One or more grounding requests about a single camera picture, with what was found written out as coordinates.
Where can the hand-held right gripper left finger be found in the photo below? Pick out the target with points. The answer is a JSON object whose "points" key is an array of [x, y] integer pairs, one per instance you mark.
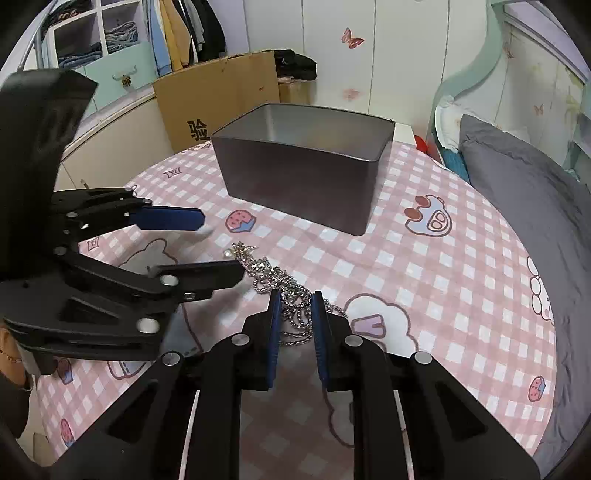
{"points": [[274, 332]]}

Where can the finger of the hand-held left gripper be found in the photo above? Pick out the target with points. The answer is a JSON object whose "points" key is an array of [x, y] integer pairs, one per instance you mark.
{"points": [[171, 219], [203, 273]]}

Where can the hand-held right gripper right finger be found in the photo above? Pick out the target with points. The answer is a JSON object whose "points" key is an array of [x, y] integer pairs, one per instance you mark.
{"points": [[319, 337]]}

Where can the grey metal tin box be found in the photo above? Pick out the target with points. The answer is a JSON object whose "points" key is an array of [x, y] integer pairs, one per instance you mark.
{"points": [[295, 184]]}

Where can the person's left forearm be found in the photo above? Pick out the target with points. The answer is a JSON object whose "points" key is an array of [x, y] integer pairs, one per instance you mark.
{"points": [[11, 401]]}

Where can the beige low cabinet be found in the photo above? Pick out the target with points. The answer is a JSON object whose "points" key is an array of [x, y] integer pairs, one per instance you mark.
{"points": [[115, 134]]}

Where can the grey metal handrail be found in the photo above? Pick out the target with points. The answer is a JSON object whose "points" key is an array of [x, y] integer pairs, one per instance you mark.
{"points": [[39, 50]]}

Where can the mint drawer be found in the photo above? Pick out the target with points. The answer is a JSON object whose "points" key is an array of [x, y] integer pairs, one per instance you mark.
{"points": [[106, 78]]}

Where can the dark folded jeans stack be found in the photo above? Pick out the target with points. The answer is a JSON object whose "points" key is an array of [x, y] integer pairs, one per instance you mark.
{"points": [[81, 57]]}

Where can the large brown cardboard box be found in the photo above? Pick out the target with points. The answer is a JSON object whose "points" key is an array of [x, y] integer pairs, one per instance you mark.
{"points": [[221, 92]]}

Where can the light folded jeans stack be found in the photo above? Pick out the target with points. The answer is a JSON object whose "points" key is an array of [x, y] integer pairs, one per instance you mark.
{"points": [[121, 39]]}

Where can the lavender cubby shelf unit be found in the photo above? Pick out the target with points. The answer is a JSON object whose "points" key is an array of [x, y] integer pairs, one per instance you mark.
{"points": [[99, 23]]}

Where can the pink checked cartoon tablecloth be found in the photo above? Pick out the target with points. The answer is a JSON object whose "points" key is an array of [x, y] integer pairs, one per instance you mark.
{"points": [[461, 277]]}

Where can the black clothes pile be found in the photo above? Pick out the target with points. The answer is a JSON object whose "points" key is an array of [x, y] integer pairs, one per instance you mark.
{"points": [[69, 11]]}

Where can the light blue shirt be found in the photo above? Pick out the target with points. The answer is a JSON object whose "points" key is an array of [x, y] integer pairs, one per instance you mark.
{"points": [[159, 46]]}

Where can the small brown cardboard box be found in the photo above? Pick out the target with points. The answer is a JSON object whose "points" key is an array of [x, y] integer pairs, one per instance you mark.
{"points": [[293, 92]]}

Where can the yellow hoodie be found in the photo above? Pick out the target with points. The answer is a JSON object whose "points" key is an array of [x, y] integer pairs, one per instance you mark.
{"points": [[178, 37]]}

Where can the grey green garment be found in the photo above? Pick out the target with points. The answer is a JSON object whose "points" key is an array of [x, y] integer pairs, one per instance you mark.
{"points": [[196, 27]]}

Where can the black coat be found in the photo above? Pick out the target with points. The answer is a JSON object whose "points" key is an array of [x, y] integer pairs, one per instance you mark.
{"points": [[213, 27]]}

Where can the black bag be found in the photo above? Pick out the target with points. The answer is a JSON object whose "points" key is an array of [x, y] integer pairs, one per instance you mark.
{"points": [[298, 64]]}

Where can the red stool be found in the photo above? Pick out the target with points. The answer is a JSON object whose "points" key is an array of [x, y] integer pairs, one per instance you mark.
{"points": [[421, 144]]}

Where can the white flat box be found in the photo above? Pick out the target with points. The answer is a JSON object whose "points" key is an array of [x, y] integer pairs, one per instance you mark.
{"points": [[402, 134]]}

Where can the faint pink butterfly sticker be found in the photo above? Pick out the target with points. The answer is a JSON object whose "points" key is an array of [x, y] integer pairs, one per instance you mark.
{"points": [[351, 94]]}

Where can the teal bed sheet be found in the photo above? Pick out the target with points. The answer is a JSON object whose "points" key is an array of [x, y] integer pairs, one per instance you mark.
{"points": [[455, 162]]}

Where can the white pillow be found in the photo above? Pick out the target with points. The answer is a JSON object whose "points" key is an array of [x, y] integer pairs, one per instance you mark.
{"points": [[445, 124]]}

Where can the grey quilt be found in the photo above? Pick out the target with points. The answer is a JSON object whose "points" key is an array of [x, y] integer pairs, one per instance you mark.
{"points": [[531, 207]]}

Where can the bright pink butterfly sticker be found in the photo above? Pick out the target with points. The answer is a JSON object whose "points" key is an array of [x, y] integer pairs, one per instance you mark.
{"points": [[352, 38]]}

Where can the white wardrobe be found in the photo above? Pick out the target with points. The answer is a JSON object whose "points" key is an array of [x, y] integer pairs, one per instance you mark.
{"points": [[392, 69]]}

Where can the lavender wall shelf unit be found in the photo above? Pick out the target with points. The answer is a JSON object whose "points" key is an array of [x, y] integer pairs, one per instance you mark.
{"points": [[581, 154]]}

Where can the mint bunk bed frame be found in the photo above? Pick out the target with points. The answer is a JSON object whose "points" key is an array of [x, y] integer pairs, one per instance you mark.
{"points": [[480, 60]]}

